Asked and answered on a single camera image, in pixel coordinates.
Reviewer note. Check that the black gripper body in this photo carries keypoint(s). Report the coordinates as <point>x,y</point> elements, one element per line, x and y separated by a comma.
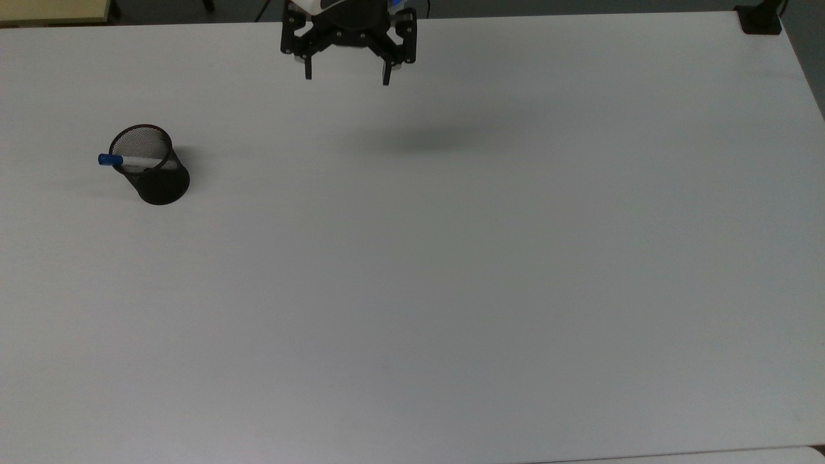
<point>351,22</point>

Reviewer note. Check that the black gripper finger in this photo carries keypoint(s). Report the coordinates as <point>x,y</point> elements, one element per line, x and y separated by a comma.
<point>293,35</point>
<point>403,38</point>

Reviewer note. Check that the blue and white marker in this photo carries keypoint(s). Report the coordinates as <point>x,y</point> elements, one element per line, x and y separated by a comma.
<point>111,160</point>

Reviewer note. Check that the black mesh pen cup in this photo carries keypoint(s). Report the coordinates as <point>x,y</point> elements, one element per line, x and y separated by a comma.
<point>162,187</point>

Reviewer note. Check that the light wooden desk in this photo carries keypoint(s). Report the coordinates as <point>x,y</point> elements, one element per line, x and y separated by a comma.
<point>51,9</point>

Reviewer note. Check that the black clamped camera stand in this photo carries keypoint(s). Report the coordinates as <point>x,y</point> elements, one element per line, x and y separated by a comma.
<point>759,22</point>

